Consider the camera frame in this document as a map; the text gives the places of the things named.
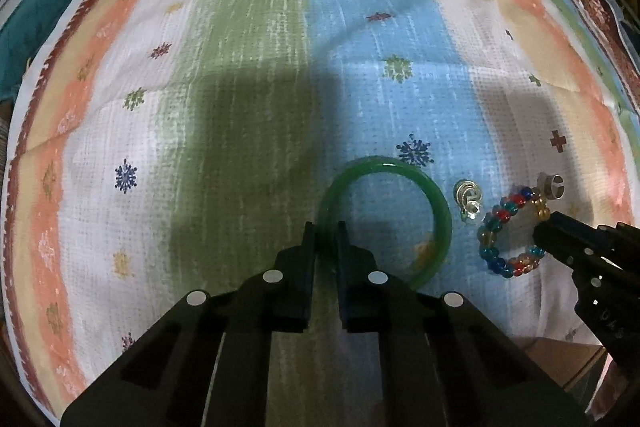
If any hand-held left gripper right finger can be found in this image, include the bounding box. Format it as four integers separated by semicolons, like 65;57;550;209
335;220;590;427

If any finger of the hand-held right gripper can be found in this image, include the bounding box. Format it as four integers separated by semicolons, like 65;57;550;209
542;212;640;269
532;227;607;279

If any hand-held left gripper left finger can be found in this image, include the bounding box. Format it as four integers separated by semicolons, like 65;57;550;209
60;221;318;427

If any multicoloured bead bracelet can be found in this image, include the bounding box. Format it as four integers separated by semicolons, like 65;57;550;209
475;187;552;279

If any green jade bangle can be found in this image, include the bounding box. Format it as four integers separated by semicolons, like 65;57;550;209
318;156;454;296

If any printed patchwork cloth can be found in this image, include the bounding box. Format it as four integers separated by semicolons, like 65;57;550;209
589;0;640;75

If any striped colourful cloth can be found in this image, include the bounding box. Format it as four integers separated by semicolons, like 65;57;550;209
4;0;640;426

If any silver open ring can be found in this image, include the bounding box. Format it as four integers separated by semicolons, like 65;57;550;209
537;172;565;200

